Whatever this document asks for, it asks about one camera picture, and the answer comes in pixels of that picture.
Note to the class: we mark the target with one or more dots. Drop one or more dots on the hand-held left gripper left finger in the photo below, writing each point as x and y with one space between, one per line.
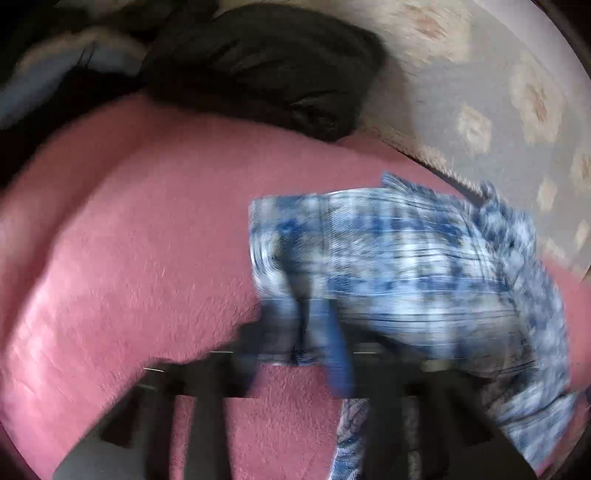
240 364

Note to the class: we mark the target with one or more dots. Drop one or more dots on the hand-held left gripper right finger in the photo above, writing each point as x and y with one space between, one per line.
339 364

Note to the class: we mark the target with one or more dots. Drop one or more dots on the blue plaid shirt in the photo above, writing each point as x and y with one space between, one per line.
415 277

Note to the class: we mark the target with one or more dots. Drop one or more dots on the pink blanket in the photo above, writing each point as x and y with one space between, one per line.
138 254

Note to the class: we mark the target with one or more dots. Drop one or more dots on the grey floral rug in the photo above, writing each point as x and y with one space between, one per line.
485 115

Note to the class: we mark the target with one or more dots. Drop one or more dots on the black garment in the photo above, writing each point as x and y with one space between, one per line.
258 69

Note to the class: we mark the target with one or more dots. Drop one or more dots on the grey clothing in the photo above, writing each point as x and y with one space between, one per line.
55 78

